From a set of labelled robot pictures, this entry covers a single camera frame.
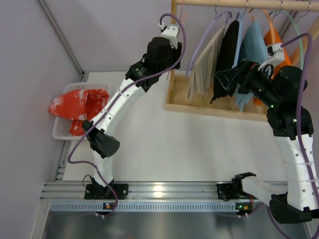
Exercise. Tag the orange hanger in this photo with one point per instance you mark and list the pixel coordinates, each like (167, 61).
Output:
(269, 37)

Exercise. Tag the black trousers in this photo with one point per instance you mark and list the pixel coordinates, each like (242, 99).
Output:
(226, 58)

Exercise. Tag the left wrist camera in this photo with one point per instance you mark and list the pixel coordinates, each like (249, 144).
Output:
(170, 32)

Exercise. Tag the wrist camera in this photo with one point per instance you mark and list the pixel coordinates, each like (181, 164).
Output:
(275, 56)
(170, 32)

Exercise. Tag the grey slotted cable duct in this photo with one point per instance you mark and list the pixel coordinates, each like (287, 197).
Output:
(144, 207)

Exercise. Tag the purple hanger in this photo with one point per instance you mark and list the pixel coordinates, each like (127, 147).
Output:
(207, 35)

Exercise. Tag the aluminium mounting rail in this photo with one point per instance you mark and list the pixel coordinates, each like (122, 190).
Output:
(75, 191)

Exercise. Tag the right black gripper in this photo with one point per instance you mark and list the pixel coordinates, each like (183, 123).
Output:
(242, 77)

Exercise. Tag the pink wire hanger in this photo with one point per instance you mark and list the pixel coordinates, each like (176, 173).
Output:
(182, 15)

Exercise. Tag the light blue trousers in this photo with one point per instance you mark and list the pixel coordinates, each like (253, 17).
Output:
(252, 48)

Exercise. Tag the blue hanger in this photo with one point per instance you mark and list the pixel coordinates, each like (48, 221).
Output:
(240, 19)

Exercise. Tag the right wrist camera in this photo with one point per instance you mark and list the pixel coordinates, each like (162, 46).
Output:
(275, 56)

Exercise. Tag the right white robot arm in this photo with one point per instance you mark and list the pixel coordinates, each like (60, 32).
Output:
(293, 130)

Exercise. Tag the wooden clothes rack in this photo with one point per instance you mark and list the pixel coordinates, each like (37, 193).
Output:
(225, 107)

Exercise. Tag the aluminium corner frame post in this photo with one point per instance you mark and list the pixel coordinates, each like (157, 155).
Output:
(44, 7)

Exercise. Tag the red white patterned trousers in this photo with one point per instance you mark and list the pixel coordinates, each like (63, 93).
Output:
(79, 105)

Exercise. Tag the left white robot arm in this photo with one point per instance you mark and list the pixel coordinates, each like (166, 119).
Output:
(160, 57)

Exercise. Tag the white plastic basket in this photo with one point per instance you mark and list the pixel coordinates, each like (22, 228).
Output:
(62, 126)

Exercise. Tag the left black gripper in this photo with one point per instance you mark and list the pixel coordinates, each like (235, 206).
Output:
(174, 59)

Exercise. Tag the green hanger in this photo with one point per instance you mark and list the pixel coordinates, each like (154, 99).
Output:
(287, 61)

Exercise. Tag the beige trousers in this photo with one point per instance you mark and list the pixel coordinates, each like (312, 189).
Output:
(205, 65)

